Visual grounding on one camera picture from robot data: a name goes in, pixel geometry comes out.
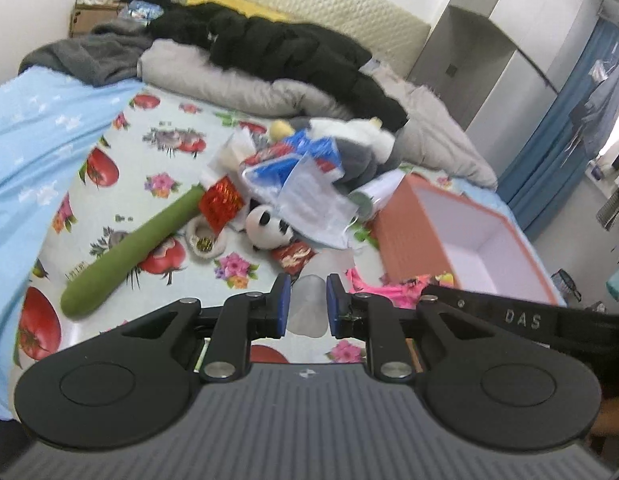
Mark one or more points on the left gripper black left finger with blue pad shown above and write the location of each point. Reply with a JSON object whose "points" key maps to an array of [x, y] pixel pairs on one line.
{"points": [[232, 327]]}

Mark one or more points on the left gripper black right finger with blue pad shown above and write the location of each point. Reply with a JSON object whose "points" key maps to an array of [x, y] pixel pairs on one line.
{"points": [[372, 319]]}

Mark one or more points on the red foil packet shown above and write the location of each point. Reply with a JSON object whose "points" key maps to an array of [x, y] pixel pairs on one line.
{"points": [[220, 204]]}

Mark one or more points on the blue white plastic bag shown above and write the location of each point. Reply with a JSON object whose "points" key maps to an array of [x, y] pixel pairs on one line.
{"points": [[299, 154]]}

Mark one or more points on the sponge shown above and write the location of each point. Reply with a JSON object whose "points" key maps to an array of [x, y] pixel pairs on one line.
{"points": [[233, 152]]}

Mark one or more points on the pink fabric item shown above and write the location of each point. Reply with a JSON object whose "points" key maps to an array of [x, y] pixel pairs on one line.
{"points": [[404, 295]]}

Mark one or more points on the red envelope packet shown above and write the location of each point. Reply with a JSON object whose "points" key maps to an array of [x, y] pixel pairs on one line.
{"points": [[294, 257]]}

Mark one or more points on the small cream round pouch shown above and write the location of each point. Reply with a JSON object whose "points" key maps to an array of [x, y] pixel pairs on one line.
{"points": [[202, 241]]}

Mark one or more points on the panda plush head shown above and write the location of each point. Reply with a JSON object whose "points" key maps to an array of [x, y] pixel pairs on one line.
{"points": [[265, 230]]}

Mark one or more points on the orange cardboard box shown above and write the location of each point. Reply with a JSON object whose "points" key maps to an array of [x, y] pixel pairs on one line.
{"points": [[425, 230]]}

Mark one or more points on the white cylindrical can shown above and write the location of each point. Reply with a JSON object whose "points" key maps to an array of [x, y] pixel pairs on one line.
{"points": [[371, 197]]}

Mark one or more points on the face masks in plastic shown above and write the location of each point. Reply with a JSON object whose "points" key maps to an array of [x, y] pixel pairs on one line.
{"points": [[302, 195]]}

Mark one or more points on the grey penguin plush toy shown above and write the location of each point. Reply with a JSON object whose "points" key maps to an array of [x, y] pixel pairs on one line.
{"points": [[366, 149]]}

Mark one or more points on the green massage stick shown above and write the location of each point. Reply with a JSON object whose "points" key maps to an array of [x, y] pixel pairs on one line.
{"points": [[152, 248]]}

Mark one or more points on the blue curtain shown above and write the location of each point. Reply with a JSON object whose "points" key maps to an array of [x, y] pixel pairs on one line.
{"points": [[574, 130]]}

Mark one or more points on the grey quilt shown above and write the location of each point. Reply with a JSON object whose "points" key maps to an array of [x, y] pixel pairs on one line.
{"points": [[431, 138]]}

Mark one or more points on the floral fruit tablecloth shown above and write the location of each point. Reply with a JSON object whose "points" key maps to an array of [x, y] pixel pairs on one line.
{"points": [[155, 151]]}

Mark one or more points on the black puffy jacket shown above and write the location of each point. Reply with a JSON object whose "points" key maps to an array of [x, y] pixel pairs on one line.
{"points": [[269, 50]]}

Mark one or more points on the light blue blanket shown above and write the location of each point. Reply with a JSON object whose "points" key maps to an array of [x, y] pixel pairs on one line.
{"points": [[49, 122]]}

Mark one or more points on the dark grey fleece blanket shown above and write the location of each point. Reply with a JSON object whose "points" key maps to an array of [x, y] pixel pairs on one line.
{"points": [[109, 53]]}

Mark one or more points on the white wardrobe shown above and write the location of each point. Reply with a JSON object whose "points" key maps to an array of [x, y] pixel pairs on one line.
{"points": [[498, 65]]}

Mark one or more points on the yellow pillow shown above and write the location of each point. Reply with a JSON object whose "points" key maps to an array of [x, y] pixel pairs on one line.
{"points": [[248, 8]]}

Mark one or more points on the brown cardboard box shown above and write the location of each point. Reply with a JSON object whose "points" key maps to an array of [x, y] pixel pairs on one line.
{"points": [[85, 17]]}

